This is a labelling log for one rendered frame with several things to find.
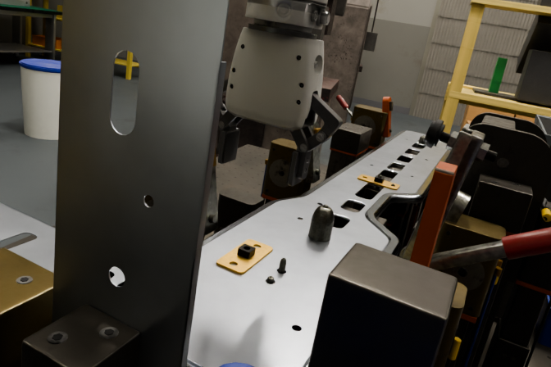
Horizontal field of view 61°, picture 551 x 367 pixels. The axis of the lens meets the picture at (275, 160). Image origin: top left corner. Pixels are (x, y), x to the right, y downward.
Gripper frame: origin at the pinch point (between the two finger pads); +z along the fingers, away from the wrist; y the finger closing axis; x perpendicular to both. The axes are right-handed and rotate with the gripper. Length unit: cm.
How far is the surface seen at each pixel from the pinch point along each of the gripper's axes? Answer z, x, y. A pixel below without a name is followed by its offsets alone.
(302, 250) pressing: 12.2, -7.1, -4.8
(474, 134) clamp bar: -9.2, 1.3, -21.5
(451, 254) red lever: 3.0, 0.5, -22.5
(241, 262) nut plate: 11.9, 2.0, -0.5
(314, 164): 9.9, -39.6, 7.1
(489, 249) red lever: 1.2, 0.7, -25.6
